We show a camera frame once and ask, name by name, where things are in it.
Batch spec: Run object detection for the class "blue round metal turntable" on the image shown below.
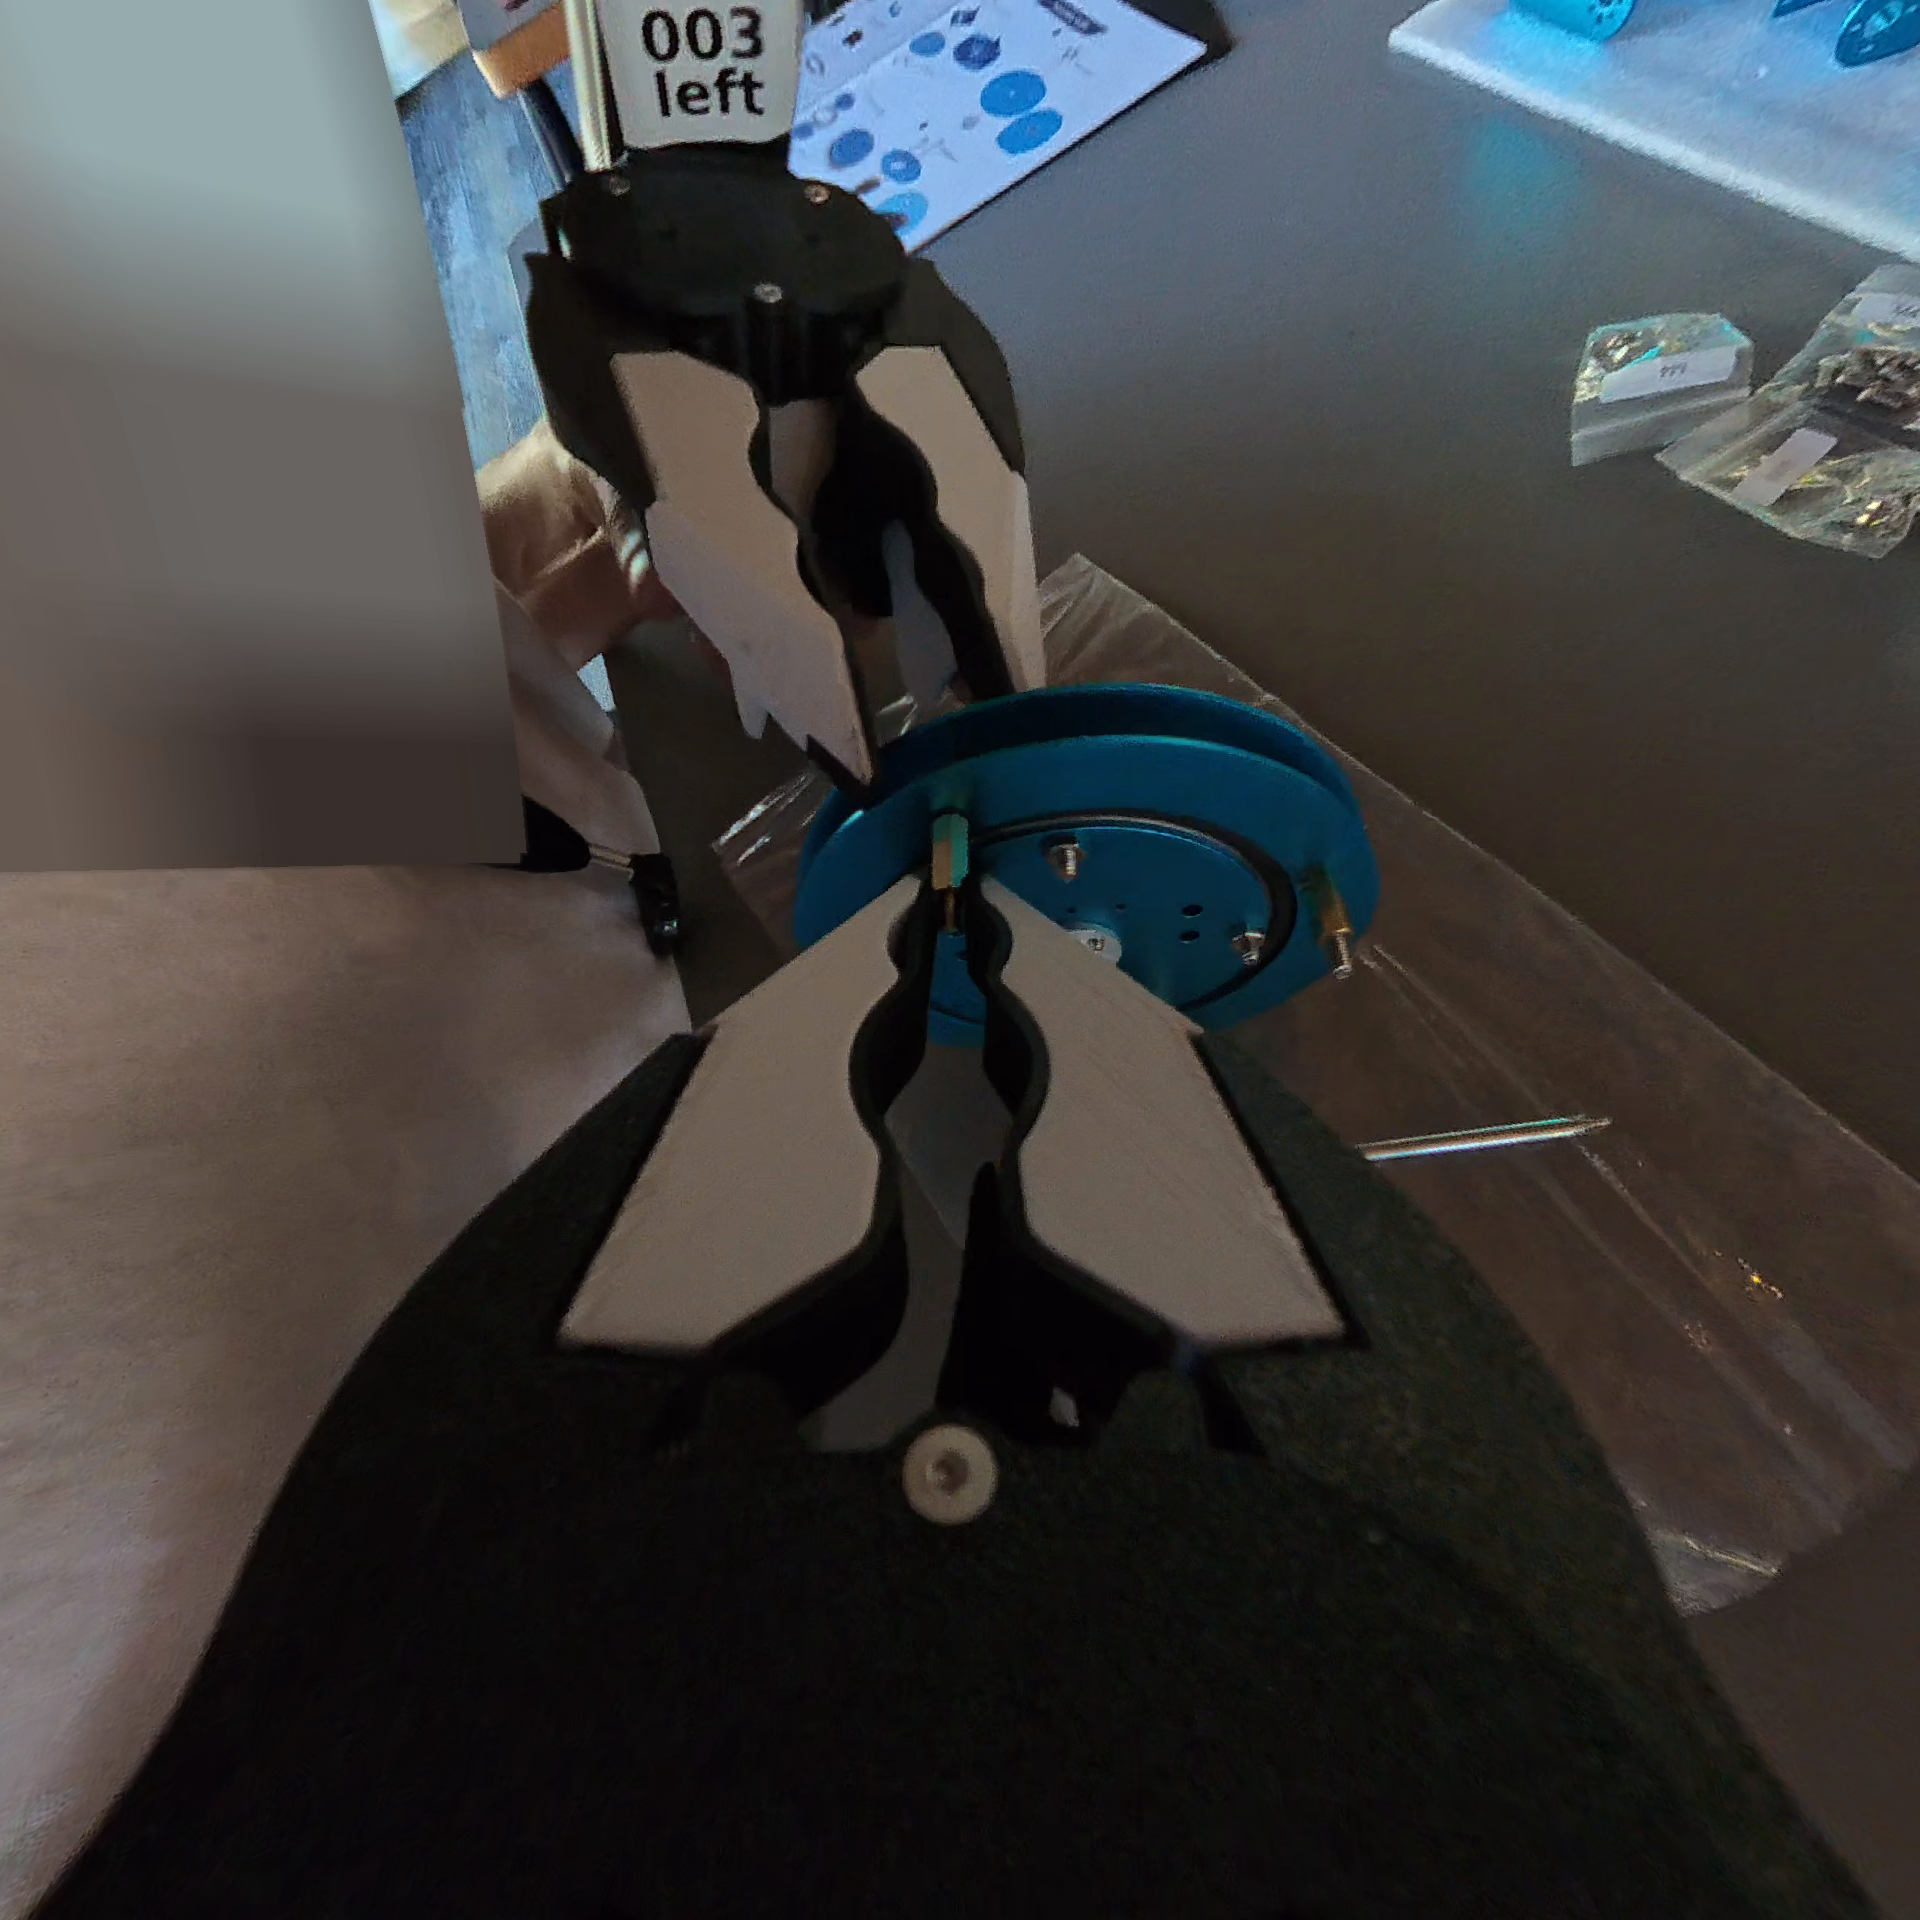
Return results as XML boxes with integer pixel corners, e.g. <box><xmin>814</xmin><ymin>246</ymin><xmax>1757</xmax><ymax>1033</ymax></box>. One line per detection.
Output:
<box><xmin>792</xmin><ymin>683</ymin><xmax>1382</xmax><ymax>1053</ymax></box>

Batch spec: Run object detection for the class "black lanyard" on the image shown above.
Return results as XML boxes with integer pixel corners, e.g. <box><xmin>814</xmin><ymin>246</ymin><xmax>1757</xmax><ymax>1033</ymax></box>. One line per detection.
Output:
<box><xmin>517</xmin><ymin>799</ymin><xmax>689</xmax><ymax>962</ymax></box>

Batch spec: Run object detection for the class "white foam sheet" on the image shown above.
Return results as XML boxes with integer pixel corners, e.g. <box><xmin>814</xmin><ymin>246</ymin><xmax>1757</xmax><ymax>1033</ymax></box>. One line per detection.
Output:
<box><xmin>1386</xmin><ymin>0</ymin><xmax>1920</xmax><ymax>260</ymax></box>

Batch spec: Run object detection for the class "printed instruction sheet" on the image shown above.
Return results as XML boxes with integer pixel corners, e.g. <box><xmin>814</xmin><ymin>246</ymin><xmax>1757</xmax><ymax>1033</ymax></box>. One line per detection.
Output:
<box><xmin>781</xmin><ymin>0</ymin><xmax>1211</xmax><ymax>254</ymax></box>

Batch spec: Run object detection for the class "large clear plastic bag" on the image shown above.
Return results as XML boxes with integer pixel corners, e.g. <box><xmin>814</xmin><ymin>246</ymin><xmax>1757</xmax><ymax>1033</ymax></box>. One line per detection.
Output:
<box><xmin>713</xmin><ymin>555</ymin><xmax>1920</xmax><ymax>1621</ymax></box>

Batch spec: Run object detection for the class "pile of small screw bags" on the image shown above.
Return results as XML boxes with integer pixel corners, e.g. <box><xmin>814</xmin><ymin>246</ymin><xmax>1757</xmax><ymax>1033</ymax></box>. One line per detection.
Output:
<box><xmin>1566</xmin><ymin>263</ymin><xmax>1920</xmax><ymax>561</ymax></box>

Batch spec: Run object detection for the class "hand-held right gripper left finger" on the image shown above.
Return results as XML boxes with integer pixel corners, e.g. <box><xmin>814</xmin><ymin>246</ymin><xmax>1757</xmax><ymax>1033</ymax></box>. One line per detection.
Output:
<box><xmin>554</xmin><ymin>882</ymin><xmax>937</xmax><ymax>1417</ymax></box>

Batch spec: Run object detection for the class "wooden-edged office desk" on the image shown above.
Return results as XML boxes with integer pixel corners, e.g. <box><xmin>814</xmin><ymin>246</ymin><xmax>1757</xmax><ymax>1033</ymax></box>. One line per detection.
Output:
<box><xmin>450</xmin><ymin>0</ymin><xmax>607</xmax><ymax>105</ymax></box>

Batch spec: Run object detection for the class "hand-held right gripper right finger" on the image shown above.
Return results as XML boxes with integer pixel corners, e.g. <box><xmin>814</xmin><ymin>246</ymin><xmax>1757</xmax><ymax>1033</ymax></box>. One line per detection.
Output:
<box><xmin>953</xmin><ymin>877</ymin><xmax>1350</xmax><ymax>1454</ymax></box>

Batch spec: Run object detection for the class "person's left hand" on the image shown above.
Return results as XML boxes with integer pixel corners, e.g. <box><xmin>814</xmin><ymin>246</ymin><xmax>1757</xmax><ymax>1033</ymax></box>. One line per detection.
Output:
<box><xmin>476</xmin><ymin>425</ymin><xmax>679</xmax><ymax>655</ymax></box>

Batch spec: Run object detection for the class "yellow-handled screwdriver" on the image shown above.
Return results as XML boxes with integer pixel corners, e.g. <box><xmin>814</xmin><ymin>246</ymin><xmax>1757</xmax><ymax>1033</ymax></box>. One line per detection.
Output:
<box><xmin>1357</xmin><ymin>1114</ymin><xmax>1614</xmax><ymax>1165</ymax></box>

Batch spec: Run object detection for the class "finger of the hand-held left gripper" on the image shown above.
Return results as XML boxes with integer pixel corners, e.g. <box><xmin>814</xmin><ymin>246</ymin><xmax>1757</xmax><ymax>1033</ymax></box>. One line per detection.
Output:
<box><xmin>607</xmin><ymin>348</ymin><xmax>881</xmax><ymax>790</ymax></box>
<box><xmin>862</xmin><ymin>345</ymin><xmax>1048</xmax><ymax>701</ymax></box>

